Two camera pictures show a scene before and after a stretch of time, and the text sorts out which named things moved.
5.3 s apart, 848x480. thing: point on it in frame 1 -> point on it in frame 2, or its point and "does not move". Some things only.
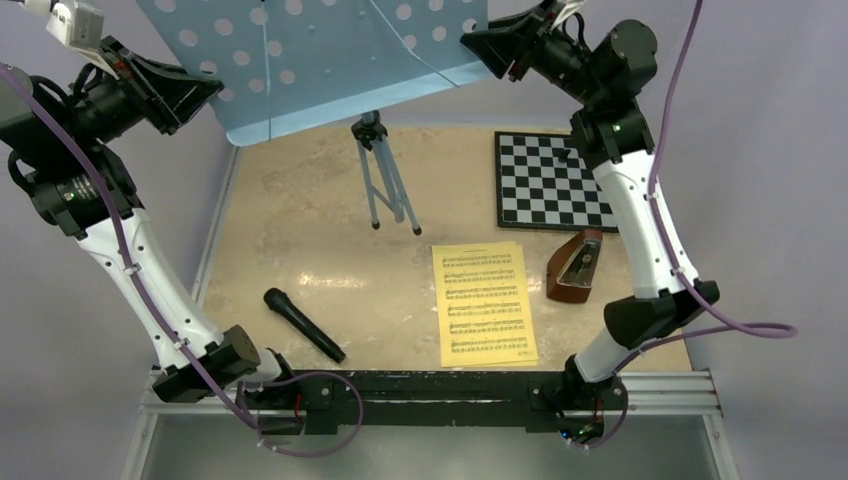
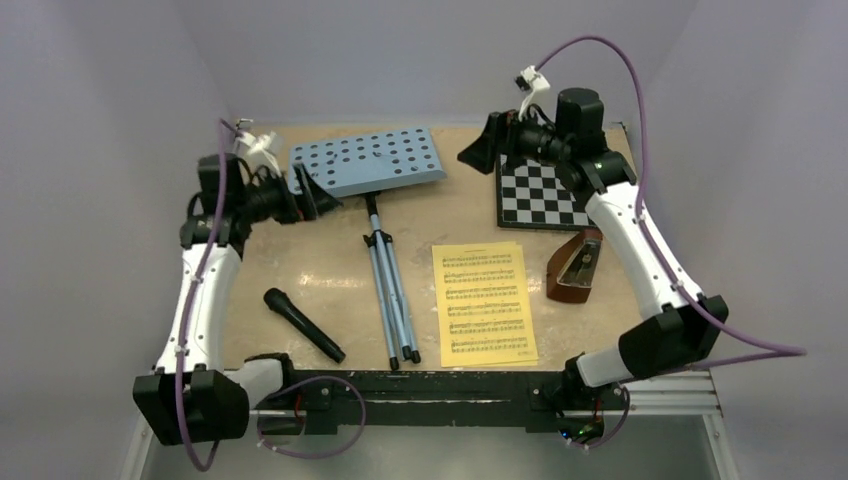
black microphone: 277,300 does not move
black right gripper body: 556,59 -> 527,140
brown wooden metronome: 571,268 does not move
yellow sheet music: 489,274 does not move
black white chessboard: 544,182 does not move
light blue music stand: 288,66 -> 367,164
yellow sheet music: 484,308 does not move
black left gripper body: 111,104 -> 271,200
